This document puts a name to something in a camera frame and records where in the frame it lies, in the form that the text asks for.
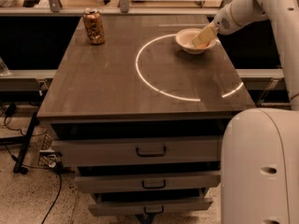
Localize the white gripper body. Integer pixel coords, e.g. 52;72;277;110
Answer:
212;3;246;35

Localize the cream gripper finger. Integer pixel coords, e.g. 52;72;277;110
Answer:
191;35;208;47
199;26;218;41

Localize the orange fruit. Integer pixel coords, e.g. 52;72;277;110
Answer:
195;42;209;49

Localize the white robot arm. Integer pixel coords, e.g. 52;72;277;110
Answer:
192;0;299;224

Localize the white paper bowl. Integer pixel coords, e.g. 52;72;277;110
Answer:
176;28;216;54

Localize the gold patterned soda can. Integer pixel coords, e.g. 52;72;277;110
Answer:
83;8;105;45

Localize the top grey drawer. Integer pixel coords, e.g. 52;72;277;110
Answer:
52;136;221;167

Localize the grey drawer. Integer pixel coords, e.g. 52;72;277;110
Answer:
88;197;213;217
52;136;221;167
75;171;221;193

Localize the grey metal railing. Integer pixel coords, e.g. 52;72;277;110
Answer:
0;0;237;18

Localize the middle grey drawer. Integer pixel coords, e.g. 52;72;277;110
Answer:
75;171;221;193

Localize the black stand leg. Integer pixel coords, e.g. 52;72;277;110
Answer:
13;112;39;175

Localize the bottom grey drawer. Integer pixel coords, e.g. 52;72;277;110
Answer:
88;197;213;217

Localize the wire mesh basket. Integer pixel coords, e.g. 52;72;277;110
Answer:
38;133;58;168

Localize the black floor cable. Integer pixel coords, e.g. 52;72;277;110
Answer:
0;103;64;224

